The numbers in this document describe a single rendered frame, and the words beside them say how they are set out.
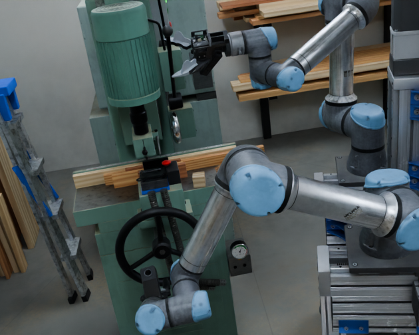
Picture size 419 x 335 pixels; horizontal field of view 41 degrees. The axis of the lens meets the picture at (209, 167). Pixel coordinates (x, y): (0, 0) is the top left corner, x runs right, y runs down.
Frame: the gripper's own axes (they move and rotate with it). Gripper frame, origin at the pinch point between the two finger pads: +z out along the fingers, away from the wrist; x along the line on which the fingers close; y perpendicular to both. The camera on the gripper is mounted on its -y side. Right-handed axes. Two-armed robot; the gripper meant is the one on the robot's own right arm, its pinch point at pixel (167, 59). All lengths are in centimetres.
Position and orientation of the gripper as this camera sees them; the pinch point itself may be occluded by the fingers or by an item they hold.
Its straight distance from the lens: 181.1
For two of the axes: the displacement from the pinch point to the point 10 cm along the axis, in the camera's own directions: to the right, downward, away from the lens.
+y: -0.1, -4.6, -8.9
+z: -9.8, 1.8, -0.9
